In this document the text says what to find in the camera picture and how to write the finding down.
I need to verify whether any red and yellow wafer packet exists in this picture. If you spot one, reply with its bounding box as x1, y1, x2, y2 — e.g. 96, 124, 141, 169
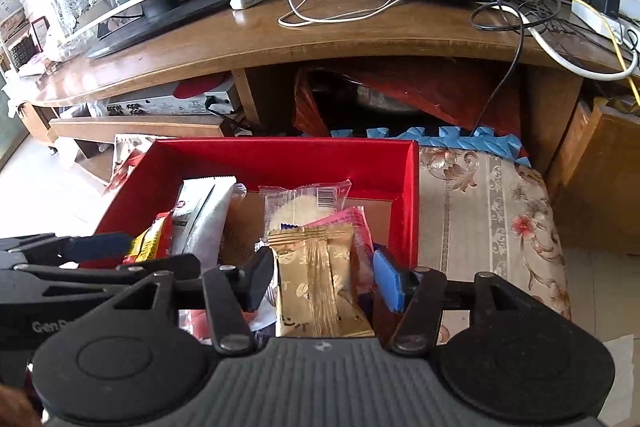
122, 212, 176, 265

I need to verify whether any clear-wrapped rice cake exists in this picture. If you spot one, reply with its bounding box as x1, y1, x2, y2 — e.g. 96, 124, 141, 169
258, 179, 352, 238

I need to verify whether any gold snack packet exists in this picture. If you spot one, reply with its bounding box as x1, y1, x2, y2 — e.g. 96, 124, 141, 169
267, 224, 376, 339

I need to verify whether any small framed picture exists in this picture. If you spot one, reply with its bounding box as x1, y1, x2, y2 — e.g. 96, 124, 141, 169
30, 19, 51, 58

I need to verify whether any blue foam mat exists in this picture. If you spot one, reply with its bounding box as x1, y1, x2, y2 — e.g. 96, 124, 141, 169
330, 126, 532, 168

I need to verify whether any white paper sheet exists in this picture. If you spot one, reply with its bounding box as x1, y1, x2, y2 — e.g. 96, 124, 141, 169
600, 334, 636, 413

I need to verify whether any pink sausage pack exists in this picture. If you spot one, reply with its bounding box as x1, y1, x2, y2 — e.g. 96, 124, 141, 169
179, 307, 276, 345

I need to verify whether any white power strip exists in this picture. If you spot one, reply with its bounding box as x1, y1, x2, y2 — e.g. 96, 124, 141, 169
570, 0, 631, 42

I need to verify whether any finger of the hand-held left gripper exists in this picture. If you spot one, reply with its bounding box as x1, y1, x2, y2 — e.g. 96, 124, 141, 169
0, 254, 202, 299
0, 232, 132, 268

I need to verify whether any silver audio receiver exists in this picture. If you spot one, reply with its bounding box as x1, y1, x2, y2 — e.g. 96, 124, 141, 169
105, 82, 238, 116

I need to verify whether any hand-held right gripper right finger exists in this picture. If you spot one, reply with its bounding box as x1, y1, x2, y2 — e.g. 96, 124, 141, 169
372, 248, 573, 354

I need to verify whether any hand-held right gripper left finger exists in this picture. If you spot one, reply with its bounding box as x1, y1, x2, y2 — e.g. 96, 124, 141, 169
107, 247, 276, 354

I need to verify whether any thick white cable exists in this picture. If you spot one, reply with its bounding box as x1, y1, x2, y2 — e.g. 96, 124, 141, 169
495, 2, 640, 82

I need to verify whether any silver grey snack packet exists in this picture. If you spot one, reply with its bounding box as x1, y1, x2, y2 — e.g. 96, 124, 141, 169
170, 176, 237, 260

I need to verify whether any wooden television stand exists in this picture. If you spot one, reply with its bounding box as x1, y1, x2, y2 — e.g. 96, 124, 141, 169
0, 0, 640, 253

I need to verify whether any printed plastic bag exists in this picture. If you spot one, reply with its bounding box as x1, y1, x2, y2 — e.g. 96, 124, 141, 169
102, 133, 158, 198

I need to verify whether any pink pastry packet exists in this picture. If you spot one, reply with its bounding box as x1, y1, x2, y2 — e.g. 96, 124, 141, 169
302, 206, 376, 303

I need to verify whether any red cardboard box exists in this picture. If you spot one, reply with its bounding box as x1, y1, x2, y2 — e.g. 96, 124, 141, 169
80, 138, 421, 348

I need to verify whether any red plastic bag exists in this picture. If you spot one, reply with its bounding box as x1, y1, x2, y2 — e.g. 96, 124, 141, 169
292, 67, 523, 140

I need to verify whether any black power cable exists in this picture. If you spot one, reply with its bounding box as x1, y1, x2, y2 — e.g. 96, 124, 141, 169
470, 0, 526, 132

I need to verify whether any yellow cable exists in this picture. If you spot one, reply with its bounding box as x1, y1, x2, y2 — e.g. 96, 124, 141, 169
402, 0, 640, 105

